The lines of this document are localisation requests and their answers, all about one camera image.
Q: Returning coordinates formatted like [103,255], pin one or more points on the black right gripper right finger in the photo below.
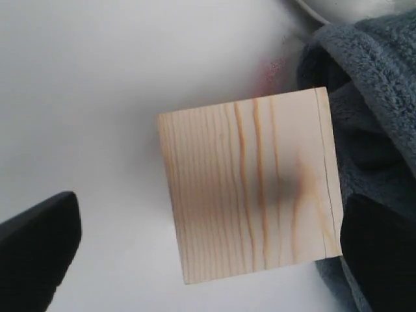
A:
[378,245]

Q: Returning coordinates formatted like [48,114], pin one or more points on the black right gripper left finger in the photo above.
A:
[37,248]

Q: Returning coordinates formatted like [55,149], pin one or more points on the light wooden cube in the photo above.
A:
[254,184]

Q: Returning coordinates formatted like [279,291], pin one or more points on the grey-blue fleece towel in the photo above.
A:
[368,68]

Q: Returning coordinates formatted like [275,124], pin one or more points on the round stainless steel plate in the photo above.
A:
[351,11]

